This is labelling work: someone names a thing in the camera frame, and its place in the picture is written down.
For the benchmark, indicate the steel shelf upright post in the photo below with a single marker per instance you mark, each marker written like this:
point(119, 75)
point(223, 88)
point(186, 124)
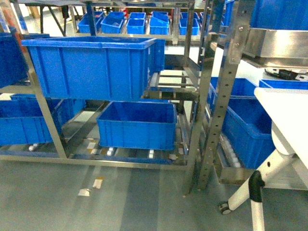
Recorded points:
point(233, 47)

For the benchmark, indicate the blue crate under table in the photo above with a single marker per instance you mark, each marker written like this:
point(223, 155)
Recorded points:
point(247, 125)

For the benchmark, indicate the white folding table leg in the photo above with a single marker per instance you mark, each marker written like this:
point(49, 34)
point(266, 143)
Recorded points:
point(252, 188)

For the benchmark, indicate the blue crate lower tier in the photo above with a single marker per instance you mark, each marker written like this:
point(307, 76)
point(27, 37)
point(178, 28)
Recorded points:
point(138, 125)

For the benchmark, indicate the black caster wheel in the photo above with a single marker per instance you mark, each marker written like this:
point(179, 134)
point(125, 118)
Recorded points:
point(224, 208)

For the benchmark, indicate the blue crate far left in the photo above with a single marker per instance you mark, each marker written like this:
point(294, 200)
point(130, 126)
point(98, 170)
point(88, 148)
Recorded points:
point(22, 121)

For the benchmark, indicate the large blue crate top tier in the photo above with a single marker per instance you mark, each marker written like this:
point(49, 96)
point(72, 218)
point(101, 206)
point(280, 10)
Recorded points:
point(94, 67)

